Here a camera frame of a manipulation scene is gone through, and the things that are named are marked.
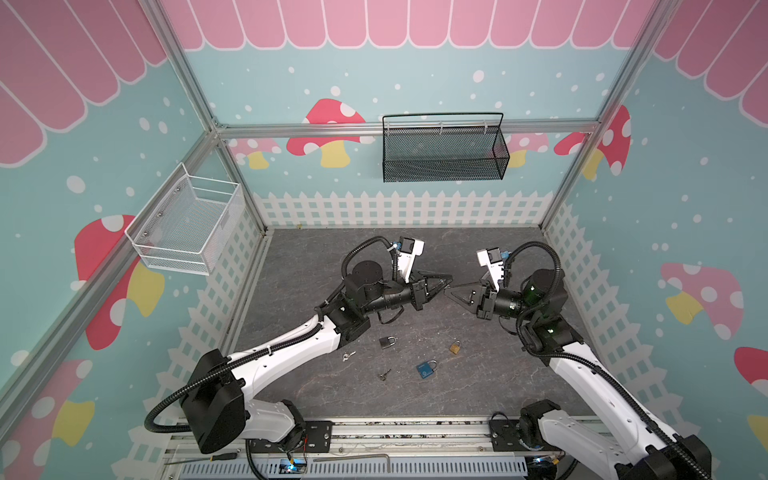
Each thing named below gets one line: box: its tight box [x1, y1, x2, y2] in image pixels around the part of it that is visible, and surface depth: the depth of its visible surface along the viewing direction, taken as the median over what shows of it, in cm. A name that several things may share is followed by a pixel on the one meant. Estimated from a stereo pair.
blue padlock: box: [416, 359, 438, 379], surface depth 87 cm
